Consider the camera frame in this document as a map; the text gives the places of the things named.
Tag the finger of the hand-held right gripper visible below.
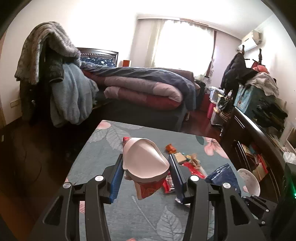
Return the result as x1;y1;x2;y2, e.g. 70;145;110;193
242;195;270;213
252;213;267;227

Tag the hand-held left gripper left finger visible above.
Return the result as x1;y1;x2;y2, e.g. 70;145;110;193
30;153;124;241

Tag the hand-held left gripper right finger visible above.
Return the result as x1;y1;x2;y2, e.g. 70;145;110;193
168;153;266;241

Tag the pink bowl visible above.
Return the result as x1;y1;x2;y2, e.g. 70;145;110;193
237;168;261;196

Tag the red white wrapper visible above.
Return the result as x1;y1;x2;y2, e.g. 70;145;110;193
162;173;176;194

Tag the large red wrapper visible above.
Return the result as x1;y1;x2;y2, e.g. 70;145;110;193
182;161;208;179

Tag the beige snack packet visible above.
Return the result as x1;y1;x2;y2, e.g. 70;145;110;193
174;152;187;164

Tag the gold crinkled wrapper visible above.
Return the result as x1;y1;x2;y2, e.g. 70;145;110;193
185;153;202;168

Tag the blue foil bag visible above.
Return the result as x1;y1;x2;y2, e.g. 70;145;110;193
205;163;242;197

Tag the row of books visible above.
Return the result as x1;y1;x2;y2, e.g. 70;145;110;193
240;142;269;181

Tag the grey floral tablecloth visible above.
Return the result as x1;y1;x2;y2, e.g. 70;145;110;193
66;120;245;241

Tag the white plastic bag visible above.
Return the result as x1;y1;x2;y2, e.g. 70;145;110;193
283;151;296;163

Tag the dark bed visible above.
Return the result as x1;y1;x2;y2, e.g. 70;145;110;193
92;89;199;133

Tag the dark wooden cabinet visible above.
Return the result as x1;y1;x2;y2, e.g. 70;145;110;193
219;107;296;205

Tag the black clothes pile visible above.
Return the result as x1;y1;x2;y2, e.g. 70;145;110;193
252;97;288;130

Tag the black handbag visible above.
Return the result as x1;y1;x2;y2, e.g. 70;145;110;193
217;95;232;111

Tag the black suitcase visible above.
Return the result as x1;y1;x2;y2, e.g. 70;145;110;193
195;79;207;110

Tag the white container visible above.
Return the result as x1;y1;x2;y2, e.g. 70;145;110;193
209;86;224;103

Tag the teal storage box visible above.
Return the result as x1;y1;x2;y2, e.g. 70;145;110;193
233;84;267;114

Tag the star print pillow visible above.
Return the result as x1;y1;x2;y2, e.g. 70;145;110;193
80;56;117;69

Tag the white pink clothes pile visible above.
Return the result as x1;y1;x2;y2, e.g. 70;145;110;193
245;64;280;97

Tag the black hanging coat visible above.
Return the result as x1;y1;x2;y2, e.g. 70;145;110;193
220;53;258;93

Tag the dark jacket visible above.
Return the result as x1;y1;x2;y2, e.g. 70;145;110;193
20;43;65;122

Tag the dark wooden headboard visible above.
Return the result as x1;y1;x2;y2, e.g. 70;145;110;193
76;47;119;68

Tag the white curtain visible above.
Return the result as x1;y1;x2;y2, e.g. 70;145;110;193
136;18;217;78

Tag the white air conditioner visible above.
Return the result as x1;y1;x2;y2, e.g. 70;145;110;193
238;29;263;52

